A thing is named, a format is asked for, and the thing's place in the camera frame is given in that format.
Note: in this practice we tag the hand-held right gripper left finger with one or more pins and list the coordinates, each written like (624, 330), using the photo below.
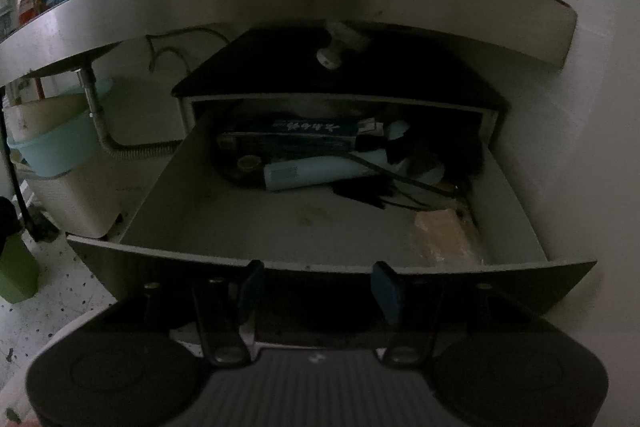
(250, 294)

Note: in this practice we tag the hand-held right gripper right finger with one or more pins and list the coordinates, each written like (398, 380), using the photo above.
(385, 294)

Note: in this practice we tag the brown paper piece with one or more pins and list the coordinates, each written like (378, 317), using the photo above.
(445, 237)

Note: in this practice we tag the black comb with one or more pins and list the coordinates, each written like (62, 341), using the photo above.
(365, 194)

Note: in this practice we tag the white round object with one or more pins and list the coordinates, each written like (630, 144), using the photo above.
(425, 174)

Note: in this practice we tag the dark tape roll yellow core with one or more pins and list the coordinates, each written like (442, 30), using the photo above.
(247, 163)

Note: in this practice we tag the pale blue tube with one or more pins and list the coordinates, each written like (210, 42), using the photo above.
(310, 172)

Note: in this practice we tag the dark blue long box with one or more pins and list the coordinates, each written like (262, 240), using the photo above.
(300, 137)

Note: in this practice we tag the white woven bin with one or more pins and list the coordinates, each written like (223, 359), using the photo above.
(75, 202)

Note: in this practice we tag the green plastic bin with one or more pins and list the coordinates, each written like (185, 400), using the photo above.
(17, 267)

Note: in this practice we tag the teal plastic basin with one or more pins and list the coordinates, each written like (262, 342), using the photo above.
(60, 152)

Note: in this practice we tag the white plastic knob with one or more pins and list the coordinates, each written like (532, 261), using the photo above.
(332, 52)

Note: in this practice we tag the beige plastic basin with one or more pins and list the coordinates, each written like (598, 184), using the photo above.
(40, 117)

